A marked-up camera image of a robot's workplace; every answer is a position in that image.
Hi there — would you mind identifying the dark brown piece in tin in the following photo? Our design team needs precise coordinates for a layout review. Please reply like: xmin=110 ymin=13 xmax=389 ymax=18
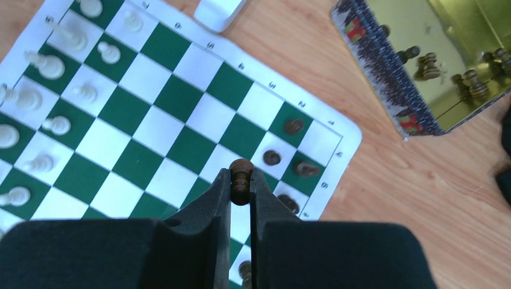
xmin=492 ymin=48 xmax=510 ymax=73
xmin=397 ymin=46 xmax=421 ymax=64
xmin=464 ymin=69 xmax=489 ymax=98
xmin=416 ymin=52 xmax=441 ymax=80

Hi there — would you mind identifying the black cloth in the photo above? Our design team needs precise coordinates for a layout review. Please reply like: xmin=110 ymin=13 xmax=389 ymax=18
xmin=495 ymin=107 xmax=511 ymax=206

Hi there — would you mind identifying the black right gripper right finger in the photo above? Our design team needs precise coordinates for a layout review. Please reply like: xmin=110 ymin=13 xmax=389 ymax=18
xmin=249 ymin=169 xmax=436 ymax=288

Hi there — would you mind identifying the dark brown chess piece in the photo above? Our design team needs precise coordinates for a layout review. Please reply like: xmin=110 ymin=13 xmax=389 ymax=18
xmin=238 ymin=260 xmax=252 ymax=289
xmin=277 ymin=194 xmax=300 ymax=215

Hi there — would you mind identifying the white chess pawn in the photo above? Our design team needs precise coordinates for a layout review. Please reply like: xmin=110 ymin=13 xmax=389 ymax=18
xmin=122 ymin=10 xmax=143 ymax=33
xmin=22 ymin=154 xmax=55 ymax=172
xmin=1 ymin=187 xmax=31 ymax=207
xmin=72 ymin=84 xmax=98 ymax=103
xmin=42 ymin=116 xmax=71 ymax=135
xmin=97 ymin=42 xmax=121 ymax=64

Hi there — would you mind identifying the green white chess board mat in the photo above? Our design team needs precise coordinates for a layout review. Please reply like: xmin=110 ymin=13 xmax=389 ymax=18
xmin=0 ymin=0 xmax=363 ymax=289

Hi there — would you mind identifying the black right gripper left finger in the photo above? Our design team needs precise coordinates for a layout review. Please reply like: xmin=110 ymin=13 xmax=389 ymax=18
xmin=1 ymin=169 xmax=231 ymax=288

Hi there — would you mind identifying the decorated gold tin box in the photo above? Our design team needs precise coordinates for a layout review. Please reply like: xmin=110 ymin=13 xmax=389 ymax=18
xmin=330 ymin=1 xmax=510 ymax=137

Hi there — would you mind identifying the white stand base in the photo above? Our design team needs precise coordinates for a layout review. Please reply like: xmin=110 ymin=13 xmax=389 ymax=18
xmin=193 ymin=0 xmax=247 ymax=34

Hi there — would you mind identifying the dark brown chess pawn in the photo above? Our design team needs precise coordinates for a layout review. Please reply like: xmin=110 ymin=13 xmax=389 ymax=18
xmin=263 ymin=150 xmax=281 ymax=166
xmin=229 ymin=158 xmax=254 ymax=206
xmin=283 ymin=119 xmax=304 ymax=135

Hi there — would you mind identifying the dark brown chess knight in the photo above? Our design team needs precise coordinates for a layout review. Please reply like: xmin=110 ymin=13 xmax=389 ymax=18
xmin=293 ymin=161 xmax=321 ymax=178

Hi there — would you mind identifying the white chess piece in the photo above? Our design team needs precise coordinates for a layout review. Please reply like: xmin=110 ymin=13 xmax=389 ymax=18
xmin=47 ymin=22 xmax=88 ymax=51
xmin=0 ymin=124 xmax=20 ymax=149
xmin=1 ymin=85 xmax=43 ymax=110
xmin=76 ymin=0 xmax=103 ymax=18
xmin=24 ymin=51 xmax=65 ymax=79

